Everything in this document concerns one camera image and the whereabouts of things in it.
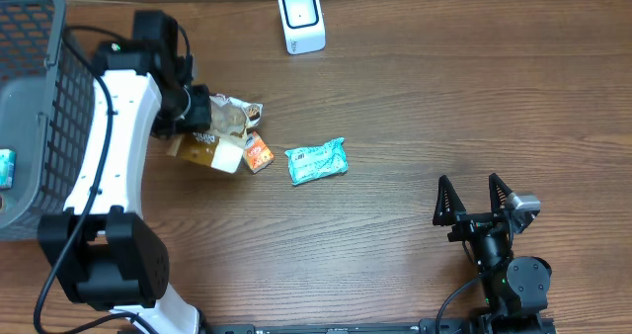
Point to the small teal white pack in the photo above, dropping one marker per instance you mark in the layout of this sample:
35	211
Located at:
7	168

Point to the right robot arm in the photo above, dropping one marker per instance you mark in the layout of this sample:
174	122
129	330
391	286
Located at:
515	288

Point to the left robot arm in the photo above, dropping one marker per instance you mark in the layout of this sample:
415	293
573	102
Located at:
100	250

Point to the small orange box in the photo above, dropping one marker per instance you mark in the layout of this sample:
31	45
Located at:
256	154

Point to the teal tissue pack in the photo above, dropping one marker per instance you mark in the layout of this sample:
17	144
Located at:
311	163

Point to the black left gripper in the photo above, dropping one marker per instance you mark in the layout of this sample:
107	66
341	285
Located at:
203	115

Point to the brown clear snack bag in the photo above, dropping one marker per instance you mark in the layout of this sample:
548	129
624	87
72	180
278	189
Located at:
221	147

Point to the white barcode scanner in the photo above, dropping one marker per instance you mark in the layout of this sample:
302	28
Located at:
303	25

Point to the grey plastic mesh basket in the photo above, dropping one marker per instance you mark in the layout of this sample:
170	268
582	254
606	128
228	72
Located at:
47	104

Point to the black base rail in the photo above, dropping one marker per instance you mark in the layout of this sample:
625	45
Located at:
424	326

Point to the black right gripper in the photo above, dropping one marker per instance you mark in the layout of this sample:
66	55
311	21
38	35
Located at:
470	223

